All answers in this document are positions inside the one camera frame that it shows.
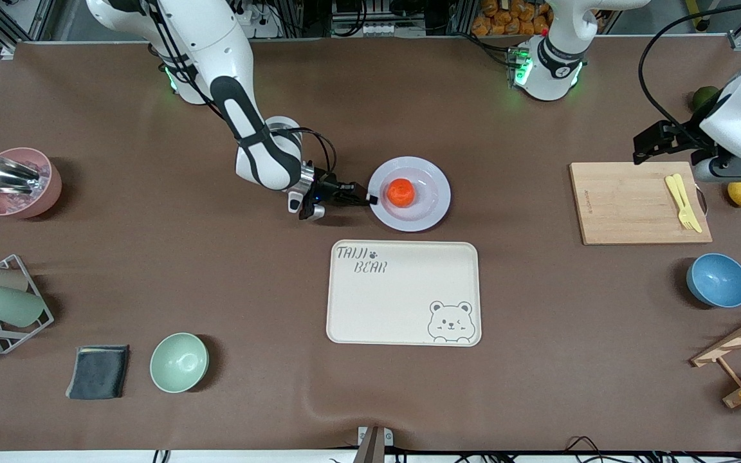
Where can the dark grey folded cloth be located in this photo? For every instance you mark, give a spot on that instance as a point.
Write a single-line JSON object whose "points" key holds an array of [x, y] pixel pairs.
{"points": [[98, 372]]}

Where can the green lime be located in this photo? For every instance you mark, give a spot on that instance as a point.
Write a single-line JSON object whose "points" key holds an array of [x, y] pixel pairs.
{"points": [[704, 98]]}

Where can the green bowl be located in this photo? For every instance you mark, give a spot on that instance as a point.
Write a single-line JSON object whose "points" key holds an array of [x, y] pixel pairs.
{"points": [[179, 363]]}

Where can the blue bowl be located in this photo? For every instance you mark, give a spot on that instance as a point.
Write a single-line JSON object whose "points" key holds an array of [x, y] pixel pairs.
{"points": [[718, 280]]}

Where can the cream tray with bear print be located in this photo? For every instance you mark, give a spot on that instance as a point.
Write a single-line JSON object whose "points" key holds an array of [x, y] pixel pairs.
{"points": [[402, 302]]}

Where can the white power strip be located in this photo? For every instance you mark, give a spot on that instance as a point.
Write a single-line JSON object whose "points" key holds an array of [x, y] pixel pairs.
{"points": [[248, 24]]}

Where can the orange fruit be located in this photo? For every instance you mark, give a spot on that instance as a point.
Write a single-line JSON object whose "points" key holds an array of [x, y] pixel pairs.
{"points": [[401, 193]]}

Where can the pile of orange toy food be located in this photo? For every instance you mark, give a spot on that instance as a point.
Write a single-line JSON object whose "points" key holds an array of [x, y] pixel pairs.
{"points": [[512, 16]]}

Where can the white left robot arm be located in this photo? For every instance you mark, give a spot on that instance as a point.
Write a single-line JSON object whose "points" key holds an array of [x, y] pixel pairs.
{"points": [[547, 71]]}

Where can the wooden mug rack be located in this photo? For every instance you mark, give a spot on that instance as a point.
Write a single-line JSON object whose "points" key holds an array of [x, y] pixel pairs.
{"points": [[740, 337]]}

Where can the yellow plastic fork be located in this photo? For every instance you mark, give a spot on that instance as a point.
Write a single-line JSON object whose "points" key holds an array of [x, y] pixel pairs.
{"points": [[678, 200]]}

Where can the wooden cutting board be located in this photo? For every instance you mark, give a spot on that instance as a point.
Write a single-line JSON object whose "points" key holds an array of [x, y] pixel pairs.
{"points": [[628, 206]]}

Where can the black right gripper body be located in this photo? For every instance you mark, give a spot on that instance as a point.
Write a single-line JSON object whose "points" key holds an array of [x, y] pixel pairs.
{"points": [[328, 188]]}

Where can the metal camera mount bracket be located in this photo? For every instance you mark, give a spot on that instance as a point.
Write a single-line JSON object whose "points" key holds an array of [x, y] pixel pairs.
{"points": [[375, 440]]}

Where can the pink bowl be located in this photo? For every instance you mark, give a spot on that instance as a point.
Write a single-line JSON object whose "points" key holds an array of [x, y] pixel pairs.
{"points": [[23, 204]]}

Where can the pale lavender round plate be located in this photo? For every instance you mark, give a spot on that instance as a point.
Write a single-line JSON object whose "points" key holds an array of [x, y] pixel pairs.
{"points": [[431, 193]]}

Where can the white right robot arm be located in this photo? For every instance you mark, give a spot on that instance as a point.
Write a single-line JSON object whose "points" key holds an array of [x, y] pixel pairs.
{"points": [[216, 38]]}

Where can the green cup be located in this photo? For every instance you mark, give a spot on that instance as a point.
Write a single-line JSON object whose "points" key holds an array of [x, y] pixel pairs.
{"points": [[9, 306]]}

